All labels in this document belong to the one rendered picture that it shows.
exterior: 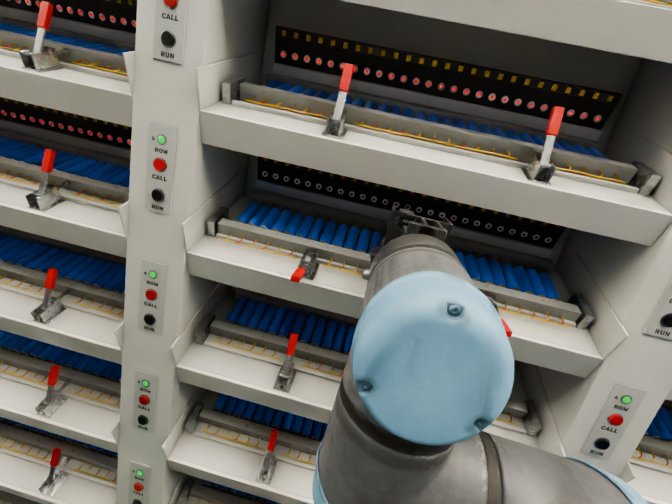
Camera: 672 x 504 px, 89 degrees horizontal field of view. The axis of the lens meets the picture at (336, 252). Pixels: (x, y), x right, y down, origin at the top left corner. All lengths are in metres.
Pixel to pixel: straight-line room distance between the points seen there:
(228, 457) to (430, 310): 0.63
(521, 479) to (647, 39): 0.46
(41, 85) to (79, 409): 0.58
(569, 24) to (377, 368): 0.44
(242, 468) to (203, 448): 0.08
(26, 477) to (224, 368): 0.56
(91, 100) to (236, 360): 0.45
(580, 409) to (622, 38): 0.47
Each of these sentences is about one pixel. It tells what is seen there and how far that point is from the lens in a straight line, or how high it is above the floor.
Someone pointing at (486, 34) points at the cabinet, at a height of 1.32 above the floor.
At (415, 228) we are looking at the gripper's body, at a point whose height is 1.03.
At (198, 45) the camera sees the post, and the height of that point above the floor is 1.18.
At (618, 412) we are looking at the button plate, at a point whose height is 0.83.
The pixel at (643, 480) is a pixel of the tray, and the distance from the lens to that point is 0.79.
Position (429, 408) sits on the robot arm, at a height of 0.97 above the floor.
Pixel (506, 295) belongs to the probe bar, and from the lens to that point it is 0.56.
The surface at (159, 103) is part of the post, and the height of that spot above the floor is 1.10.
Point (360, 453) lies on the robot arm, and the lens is 0.26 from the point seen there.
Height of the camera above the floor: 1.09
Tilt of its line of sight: 16 degrees down
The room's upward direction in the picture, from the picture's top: 13 degrees clockwise
